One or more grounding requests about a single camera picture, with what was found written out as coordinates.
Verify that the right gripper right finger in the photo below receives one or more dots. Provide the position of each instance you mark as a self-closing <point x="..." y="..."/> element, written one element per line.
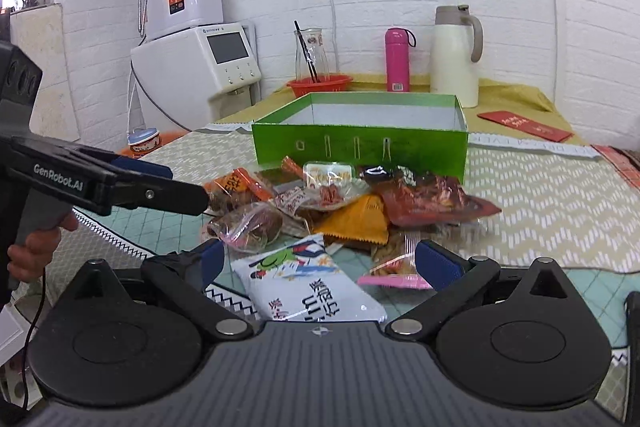
<point x="456" y="282"/>

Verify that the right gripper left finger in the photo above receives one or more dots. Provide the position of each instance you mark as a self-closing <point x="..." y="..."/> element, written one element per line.
<point x="177" y="282"/>

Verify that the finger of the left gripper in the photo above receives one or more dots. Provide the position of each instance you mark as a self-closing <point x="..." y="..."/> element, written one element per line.
<point x="140" y="166"/>
<point x="141" y="190"/>

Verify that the pink edged snack packet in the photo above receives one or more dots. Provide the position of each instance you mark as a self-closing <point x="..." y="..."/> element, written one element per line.
<point x="394" y="264"/>

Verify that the clear bag dried plums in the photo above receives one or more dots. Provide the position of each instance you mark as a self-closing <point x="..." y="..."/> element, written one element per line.
<point x="248" y="229"/>

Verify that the dark red snack packet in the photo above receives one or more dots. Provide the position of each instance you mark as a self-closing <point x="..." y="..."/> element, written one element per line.
<point x="414" y="200"/>

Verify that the orange snack packet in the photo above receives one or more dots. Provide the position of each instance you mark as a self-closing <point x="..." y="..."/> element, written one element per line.
<point x="362" y="221"/>

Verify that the orange striped snack bag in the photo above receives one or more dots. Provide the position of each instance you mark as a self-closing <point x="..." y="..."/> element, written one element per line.
<point x="234" y="190"/>

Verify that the white printed snack bag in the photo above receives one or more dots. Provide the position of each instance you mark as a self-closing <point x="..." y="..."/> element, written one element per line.
<point x="302" y="283"/>

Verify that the clear pack red sausages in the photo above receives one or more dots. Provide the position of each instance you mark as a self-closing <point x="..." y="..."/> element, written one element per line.
<point x="323" y="186"/>

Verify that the person's left hand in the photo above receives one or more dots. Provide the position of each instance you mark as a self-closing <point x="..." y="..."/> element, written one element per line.
<point x="28" y="261"/>

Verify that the instant noodle cup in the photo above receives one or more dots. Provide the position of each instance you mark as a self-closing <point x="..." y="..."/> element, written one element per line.
<point x="142" y="142"/>

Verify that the teal diamond pattern mat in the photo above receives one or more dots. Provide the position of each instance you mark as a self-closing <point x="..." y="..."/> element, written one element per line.
<point x="601" y="293"/>

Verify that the orange plastic basin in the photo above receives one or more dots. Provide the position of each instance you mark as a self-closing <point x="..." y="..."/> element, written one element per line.
<point x="167" y="137"/>

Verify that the white water dispenser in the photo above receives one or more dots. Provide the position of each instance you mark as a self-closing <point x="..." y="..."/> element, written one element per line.
<point x="196" y="76"/>

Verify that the chevron pattern mat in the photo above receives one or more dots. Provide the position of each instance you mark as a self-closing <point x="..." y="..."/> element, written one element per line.
<point x="579" y="211"/>

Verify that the green cardboard box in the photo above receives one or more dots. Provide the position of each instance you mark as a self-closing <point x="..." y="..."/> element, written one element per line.
<point x="421" y="131"/>

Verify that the yellow tablecloth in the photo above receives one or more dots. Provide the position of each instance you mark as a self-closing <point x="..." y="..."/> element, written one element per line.
<point x="517" y="98"/>

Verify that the red plastic basket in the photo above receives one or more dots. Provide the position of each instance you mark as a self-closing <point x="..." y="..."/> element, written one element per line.
<point x="328" y="83"/>

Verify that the black chopsticks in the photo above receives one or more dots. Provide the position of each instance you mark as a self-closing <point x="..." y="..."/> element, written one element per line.
<point x="310" y="63"/>

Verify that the clear glass carafe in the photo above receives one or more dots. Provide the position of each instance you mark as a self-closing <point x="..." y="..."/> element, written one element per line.
<point x="315" y="45"/>

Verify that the pink water bottle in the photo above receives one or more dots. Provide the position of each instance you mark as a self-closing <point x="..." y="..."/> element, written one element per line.
<point x="398" y="43"/>

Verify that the white thermos jug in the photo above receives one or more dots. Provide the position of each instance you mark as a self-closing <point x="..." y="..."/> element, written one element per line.
<point x="457" y="46"/>

